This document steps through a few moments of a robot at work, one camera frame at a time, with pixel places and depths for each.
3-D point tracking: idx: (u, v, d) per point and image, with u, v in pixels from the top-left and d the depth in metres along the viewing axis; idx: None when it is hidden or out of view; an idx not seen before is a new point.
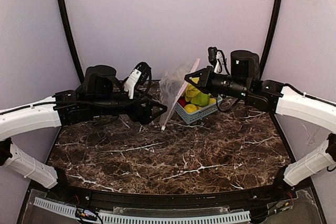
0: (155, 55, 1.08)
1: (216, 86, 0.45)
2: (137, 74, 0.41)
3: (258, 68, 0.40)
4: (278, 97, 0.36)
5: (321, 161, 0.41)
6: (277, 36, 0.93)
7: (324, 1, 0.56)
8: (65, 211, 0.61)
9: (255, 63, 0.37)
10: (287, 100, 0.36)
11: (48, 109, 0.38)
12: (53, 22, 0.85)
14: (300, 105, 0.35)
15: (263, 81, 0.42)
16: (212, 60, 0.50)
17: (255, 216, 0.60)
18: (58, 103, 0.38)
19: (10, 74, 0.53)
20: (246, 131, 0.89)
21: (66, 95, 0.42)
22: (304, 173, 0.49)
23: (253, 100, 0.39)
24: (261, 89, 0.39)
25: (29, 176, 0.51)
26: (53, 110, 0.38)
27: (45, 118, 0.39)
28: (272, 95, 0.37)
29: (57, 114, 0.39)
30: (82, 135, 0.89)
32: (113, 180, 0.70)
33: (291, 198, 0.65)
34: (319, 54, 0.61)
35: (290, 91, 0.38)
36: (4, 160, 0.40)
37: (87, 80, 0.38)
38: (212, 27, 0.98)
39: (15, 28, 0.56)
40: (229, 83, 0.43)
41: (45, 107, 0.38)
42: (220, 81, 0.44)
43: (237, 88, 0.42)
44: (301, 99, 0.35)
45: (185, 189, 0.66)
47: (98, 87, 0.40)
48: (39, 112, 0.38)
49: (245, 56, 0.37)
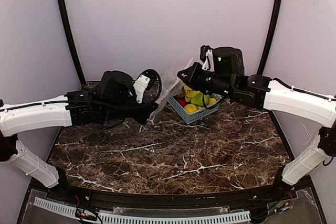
0: (156, 55, 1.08)
1: (201, 82, 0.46)
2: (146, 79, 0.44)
3: (242, 66, 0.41)
4: (265, 92, 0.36)
5: (316, 158, 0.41)
6: (277, 36, 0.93)
7: (324, 1, 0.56)
8: (64, 211, 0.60)
9: (237, 57, 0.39)
10: (275, 95, 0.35)
11: (60, 108, 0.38)
12: (53, 22, 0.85)
14: (287, 99, 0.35)
15: (249, 77, 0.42)
16: (203, 56, 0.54)
17: (255, 216, 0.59)
18: (71, 103, 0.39)
19: (10, 74, 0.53)
20: (246, 131, 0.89)
21: (78, 95, 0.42)
22: (302, 171, 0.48)
23: (238, 96, 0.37)
24: (247, 85, 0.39)
25: (31, 173, 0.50)
26: (66, 110, 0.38)
27: (56, 117, 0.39)
28: (259, 90, 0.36)
29: (69, 114, 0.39)
30: (82, 135, 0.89)
32: (113, 180, 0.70)
33: (291, 198, 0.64)
34: (318, 54, 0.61)
35: (276, 86, 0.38)
36: (9, 157, 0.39)
37: (105, 83, 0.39)
38: (212, 27, 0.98)
39: (15, 28, 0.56)
40: (213, 79, 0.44)
41: (56, 105, 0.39)
42: (205, 77, 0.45)
43: (219, 84, 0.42)
44: (287, 93, 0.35)
45: (185, 189, 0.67)
47: (113, 91, 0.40)
48: (51, 109, 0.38)
49: (228, 53, 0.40)
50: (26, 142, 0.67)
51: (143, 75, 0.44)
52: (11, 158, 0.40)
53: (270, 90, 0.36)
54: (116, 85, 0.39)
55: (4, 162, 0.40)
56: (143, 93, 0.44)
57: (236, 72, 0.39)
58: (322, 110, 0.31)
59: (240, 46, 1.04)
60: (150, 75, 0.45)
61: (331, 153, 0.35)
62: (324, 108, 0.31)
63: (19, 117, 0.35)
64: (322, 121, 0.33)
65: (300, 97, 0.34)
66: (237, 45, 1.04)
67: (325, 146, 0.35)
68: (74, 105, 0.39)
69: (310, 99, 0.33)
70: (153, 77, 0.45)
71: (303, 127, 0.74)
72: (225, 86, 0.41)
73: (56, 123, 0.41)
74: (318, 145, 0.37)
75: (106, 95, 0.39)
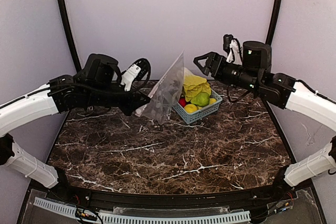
0: (156, 55, 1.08)
1: (226, 75, 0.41)
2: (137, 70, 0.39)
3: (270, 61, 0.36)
4: (290, 92, 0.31)
5: (325, 164, 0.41)
6: (277, 36, 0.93)
7: (324, 1, 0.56)
8: (64, 211, 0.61)
9: (268, 53, 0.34)
10: (298, 97, 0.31)
11: (41, 97, 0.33)
12: (52, 21, 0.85)
14: (311, 103, 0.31)
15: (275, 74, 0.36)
16: (226, 48, 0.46)
17: (255, 216, 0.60)
18: (52, 89, 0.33)
19: (9, 74, 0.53)
20: (246, 131, 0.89)
21: (61, 80, 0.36)
22: (306, 174, 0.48)
23: (263, 93, 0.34)
24: (273, 82, 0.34)
25: (30, 175, 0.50)
26: (48, 97, 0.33)
27: (42, 107, 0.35)
28: (284, 89, 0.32)
29: (52, 100, 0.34)
30: (82, 135, 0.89)
32: (113, 180, 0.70)
33: (291, 198, 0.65)
34: (318, 54, 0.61)
35: (302, 87, 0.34)
36: (6, 160, 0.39)
37: (90, 65, 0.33)
38: (212, 27, 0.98)
39: (14, 27, 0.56)
40: (239, 73, 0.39)
41: (38, 94, 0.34)
42: (230, 70, 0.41)
43: (245, 79, 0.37)
44: (312, 96, 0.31)
45: (185, 189, 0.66)
47: (100, 74, 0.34)
48: (33, 100, 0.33)
49: (259, 46, 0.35)
50: (25, 142, 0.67)
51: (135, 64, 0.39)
52: (8, 161, 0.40)
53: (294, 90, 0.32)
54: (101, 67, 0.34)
55: (2, 164, 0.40)
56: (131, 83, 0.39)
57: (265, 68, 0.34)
58: None
59: None
60: (143, 65, 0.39)
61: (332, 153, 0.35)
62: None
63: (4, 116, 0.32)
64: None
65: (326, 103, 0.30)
66: None
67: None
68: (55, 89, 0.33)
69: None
70: (146, 68, 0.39)
71: (303, 127, 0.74)
72: (252, 81, 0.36)
73: (48, 114, 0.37)
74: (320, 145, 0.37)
75: (93, 77, 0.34)
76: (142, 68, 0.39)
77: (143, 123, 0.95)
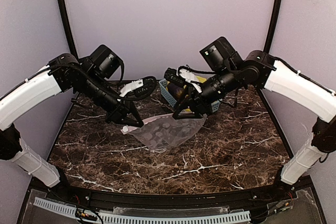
0: (156, 55, 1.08)
1: (211, 94, 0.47)
2: (138, 84, 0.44)
3: (231, 48, 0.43)
4: (271, 70, 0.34)
5: (313, 155, 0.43)
6: (278, 37, 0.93)
7: (323, 1, 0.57)
8: (65, 211, 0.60)
9: (222, 43, 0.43)
10: (277, 75, 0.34)
11: (42, 77, 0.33)
12: (51, 21, 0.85)
14: (290, 83, 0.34)
15: (251, 54, 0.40)
16: (181, 83, 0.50)
17: (255, 216, 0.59)
18: (51, 67, 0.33)
19: (10, 74, 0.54)
20: (246, 131, 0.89)
21: (60, 59, 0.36)
22: (298, 171, 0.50)
23: (243, 75, 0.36)
24: (247, 62, 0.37)
25: (33, 172, 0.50)
26: (49, 76, 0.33)
27: (45, 88, 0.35)
28: (264, 67, 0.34)
29: (53, 79, 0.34)
30: (82, 135, 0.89)
32: (113, 180, 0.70)
33: (291, 198, 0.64)
34: (318, 54, 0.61)
35: (281, 65, 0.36)
36: (14, 155, 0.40)
37: (100, 54, 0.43)
38: (212, 27, 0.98)
39: (15, 28, 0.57)
40: (219, 83, 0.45)
41: (39, 76, 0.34)
42: (209, 88, 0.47)
43: (228, 79, 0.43)
44: (291, 75, 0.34)
45: (185, 189, 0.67)
47: (106, 63, 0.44)
48: (34, 83, 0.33)
49: (210, 43, 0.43)
50: (27, 141, 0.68)
51: (142, 80, 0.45)
52: (17, 156, 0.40)
53: (275, 68, 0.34)
54: (110, 59, 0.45)
55: (9, 159, 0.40)
56: (126, 91, 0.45)
57: (228, 55, 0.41)
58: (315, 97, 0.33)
59: (241, 46, 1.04)
60: (149, 83, 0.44)
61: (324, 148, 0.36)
62: (319, 98, 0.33)
63: (10, 103, 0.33)
64: (318, 112, 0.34)
65: (303, 83, 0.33)
66: (238, 45, 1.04)
67: (319, 138, 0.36)
68: (55, 66, 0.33)
69: (313, 87, 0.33)
70: (147, 87, 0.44)
71: (303, 127, 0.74)
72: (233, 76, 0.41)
73: (51, 95, 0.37)
74: (317, 144, 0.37)
75: (97, 64, 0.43)
76: (145, 85, 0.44)
77: (147, 146, 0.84)
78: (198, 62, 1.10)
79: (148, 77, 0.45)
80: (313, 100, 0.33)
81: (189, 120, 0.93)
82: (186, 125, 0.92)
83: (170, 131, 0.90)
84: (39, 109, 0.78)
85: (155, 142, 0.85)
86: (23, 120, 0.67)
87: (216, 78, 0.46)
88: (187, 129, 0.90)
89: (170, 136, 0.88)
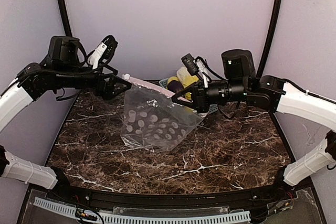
0: (156, 55, 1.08)
1: (214, 98, 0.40)
2: (103, 48, 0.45)
3: (253, 66, 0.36)
4: (281, 95, 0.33)
5: (321, 161, 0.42)
6: (278, 36, 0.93)
7: (323, 1, 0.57)
8: (64, 211, 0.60)
9: (248, 59, 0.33)
10: (291, 99, 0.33)
11: (13, 91, 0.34)
12: (51, 21, 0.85)
14: (300, 103, 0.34)
15: (262, 77, 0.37)
16: (193, 73, 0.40)
17: (255, 216, 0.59)
18: (20, 80, 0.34)
19: (10, 73, 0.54)
20: (246, 131, 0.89)
21: (27, 70, 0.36)
22: (302, 173, 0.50)
23: (252, 99, 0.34)
24: (261, 85, 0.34)
25: (30, 180, 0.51)
26: (18, 88, 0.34)
27: (18, 102, 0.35)
28: (274, 93, 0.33)
29: (23, 90, 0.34)
30: (82, 135, 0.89)
32: (113, 180, 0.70)
33: (291, 198, 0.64)
34: (318, 53, 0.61)
35: (290, 87, 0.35)
36: (3, 169, 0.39)
37: (52, 46, 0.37)
38: (212, 27, 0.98)
39: (16, 28, 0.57)
40: (226, 90, 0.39)
41: (10, 90, 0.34)
42: (214, 89, 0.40)
43: (236, 91, 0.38)
44: (303, 96, 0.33)
45: (185, 189, 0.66)
47: (64, 54, 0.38)
48: (6, 97, 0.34)
49: (236, 54, 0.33)
50: (22, 147, 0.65)
51: (102, 42, 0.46)
52: (4, 169, 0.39)
53: (285, 93, 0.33)
54: (64, 46, 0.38)
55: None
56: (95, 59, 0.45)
57: (248, 73, 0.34)
58: (329, 114, 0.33)
59: (241, 46, 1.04)
60: (110, 42, 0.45)
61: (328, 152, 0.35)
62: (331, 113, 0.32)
63: None
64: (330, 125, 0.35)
65: (316, 102, 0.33)
66: (238, 45, 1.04)
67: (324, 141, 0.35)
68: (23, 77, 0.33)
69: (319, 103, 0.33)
70: (112, 46, 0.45)
71: (303, 127, 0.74)
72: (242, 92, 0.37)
73: (24, 107, 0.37)
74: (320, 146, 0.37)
75: (58, 59, 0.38)
76: (108, 45, 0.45)
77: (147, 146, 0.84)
78: None
79: (104, 39, 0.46)
80: (326, 117, 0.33)
81: (175, 133, 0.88)
82: (168, 139, 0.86)
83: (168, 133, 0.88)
84: (32, 119, 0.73)
85: (130, 124, 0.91)
86: (14, 134, 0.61)
87: (226, 83, 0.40)
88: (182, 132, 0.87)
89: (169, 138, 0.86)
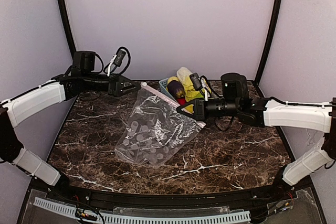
0: (156, 54, 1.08)
1: (212, 112, 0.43)
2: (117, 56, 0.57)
3: (246, 88, 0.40)
4: (263, 110, 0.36)
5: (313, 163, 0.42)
6: (277, 37, 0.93)
7: (323, 0, 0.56)
8: (64, 211, 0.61)
9: (242, 84, 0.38)
10: (272, 112, 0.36)
11: (54, 86, 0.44)
12: (51, 21, 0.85)
14: (282, 113, 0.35)
15: (252, 99, 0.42)
16: (198, 87, 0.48)
17: (255, 216, 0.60)
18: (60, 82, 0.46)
19: (10, 73, 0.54)
20: (246, 131, 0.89)
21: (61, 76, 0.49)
22: (299, 173, 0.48)
23: (242, 117, 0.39)
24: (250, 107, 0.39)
25: (37, 172, 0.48)
26: (60, 85, 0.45)
27: (54, 94, 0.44)
28: (257, 110, 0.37)
29: (63, 88, 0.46)
30: (82, 135, 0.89)
32: (113, 180, 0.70)
33: (290, 198, 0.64)
34: (318, 53, 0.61)
35: (274, 103, 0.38)
36: (19, 151, 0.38)
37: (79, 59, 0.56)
38: (212, 27, 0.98)
39: (15, 28, 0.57)
40: (222, 106, 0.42)
41: (50, 84, 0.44)
42: (212, 105, 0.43)
43: (231, 108, 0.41)
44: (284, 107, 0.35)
45: (185, 189, 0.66)
47: (86, 62, 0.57)
48: (48, 88, 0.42)
49: (232, 78, 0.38)
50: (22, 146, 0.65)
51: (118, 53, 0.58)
52: (20, 152, 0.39)
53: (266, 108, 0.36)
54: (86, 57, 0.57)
55: (15, 159, 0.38)
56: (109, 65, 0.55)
57: (240, 95, 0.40)
58: (314, 118, 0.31)
59: (241, 46, 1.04)
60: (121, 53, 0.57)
61: (330, 155, 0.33)
62: (318, 116, 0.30)
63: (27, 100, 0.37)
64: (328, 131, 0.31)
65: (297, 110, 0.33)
66: (239, 45, 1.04)
67: (327, 148, 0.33)
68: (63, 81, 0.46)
69: (305, 109, 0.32)
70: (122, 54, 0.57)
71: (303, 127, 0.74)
72: (236, 109, 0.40)
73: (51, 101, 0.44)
74: (322, 146, 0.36)
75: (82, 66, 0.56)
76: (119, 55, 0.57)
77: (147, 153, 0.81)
78: (198, 62, 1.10)
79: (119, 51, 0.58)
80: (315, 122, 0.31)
81: (174, 145, 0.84)
82: (154, 153, 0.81)
83: (167, 148, 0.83)
84: (42, 116, 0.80)
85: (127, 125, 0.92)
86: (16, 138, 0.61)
87: (221, 100, 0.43)
88: (182, 142, 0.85)
89: (168, 150, 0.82)
